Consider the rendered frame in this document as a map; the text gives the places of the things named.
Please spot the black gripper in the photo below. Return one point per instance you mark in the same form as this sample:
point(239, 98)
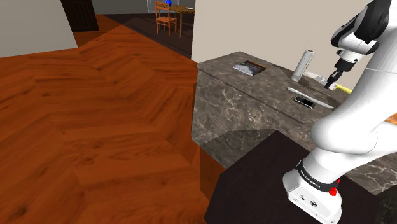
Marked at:
point(341, 65)

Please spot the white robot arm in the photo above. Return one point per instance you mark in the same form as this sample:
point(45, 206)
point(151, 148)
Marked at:
point(350, 130)

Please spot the white paper towel roll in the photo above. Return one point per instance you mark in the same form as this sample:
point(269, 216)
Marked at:
point(302, 65)

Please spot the long silver knife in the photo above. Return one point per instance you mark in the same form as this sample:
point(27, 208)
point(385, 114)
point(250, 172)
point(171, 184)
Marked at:
point(302, 94)

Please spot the black smartphone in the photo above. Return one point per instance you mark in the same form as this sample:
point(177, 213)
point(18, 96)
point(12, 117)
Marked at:
point(304, 102)

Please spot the orange object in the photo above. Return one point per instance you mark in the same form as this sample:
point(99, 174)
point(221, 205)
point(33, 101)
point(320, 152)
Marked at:
point(392, 119)

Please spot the grey book with photo cover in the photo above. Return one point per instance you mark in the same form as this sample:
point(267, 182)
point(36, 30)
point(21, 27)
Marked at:
point(249, 67)

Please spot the dark robot stand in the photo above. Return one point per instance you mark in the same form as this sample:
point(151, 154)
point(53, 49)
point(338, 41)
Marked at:
point(257, 186)

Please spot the wooden dining table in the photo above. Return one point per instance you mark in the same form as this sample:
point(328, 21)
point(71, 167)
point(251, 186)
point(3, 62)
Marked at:
point(183, 10)

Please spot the orange wooden chair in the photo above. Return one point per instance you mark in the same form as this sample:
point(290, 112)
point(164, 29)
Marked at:
point(165, 19)

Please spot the dark wooden door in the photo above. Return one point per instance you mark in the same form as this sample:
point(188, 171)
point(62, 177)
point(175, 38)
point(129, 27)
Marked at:
point(81, 15)

